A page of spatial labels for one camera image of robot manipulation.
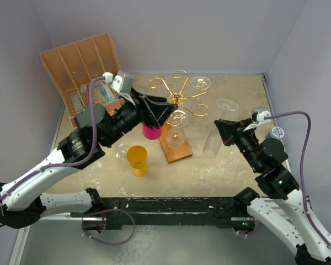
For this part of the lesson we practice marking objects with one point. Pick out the peach plastic desk organizer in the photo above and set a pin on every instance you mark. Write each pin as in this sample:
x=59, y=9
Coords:
x=73, y=66

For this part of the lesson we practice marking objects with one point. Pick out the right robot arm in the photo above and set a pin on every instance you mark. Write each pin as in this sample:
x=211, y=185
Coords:
x=299, y=230

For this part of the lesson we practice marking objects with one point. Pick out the gold wire wine glass rack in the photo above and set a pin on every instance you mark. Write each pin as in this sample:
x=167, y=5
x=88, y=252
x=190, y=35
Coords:
x=186, y=92

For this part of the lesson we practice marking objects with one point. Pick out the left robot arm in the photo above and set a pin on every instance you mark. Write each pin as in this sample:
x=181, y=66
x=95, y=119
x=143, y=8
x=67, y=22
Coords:
x=25, y=200

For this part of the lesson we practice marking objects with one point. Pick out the blue white tube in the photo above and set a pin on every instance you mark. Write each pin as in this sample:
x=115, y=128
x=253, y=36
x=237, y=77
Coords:
x=106, y=94

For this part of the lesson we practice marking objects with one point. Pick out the yellow plastic wine glass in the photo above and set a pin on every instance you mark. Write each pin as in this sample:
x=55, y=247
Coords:
x=137, y=157

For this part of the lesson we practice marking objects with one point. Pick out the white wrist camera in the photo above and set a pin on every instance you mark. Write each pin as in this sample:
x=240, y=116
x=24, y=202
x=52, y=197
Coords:
x=260, y=116
x=120, y=83

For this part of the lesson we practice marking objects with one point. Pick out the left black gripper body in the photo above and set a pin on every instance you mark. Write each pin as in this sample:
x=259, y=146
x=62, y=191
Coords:
x=145, y=115

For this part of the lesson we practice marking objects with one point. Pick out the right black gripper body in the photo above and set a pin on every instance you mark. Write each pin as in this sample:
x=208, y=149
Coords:
x=240, y=126

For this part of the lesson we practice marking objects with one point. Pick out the pink plastic wine glass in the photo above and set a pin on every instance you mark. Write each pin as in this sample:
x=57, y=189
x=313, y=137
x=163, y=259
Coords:
x=151, y=133

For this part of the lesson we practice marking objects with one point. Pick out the clear champagne flute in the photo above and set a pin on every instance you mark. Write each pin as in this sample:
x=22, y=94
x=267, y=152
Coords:
x=197, y=107

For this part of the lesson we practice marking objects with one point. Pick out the small blue white jar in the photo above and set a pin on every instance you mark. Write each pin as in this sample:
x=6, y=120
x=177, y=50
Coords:
x=276, y=133

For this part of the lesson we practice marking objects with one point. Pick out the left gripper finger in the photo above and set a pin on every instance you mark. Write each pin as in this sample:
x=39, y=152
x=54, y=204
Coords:
x=150, y=119
x=159, y=104

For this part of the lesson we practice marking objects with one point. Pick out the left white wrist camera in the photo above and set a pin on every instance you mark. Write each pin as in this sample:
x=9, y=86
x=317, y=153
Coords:
x=120, y=83

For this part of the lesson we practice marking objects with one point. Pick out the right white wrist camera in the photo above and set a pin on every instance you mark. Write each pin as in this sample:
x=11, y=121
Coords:
x=260, y=116

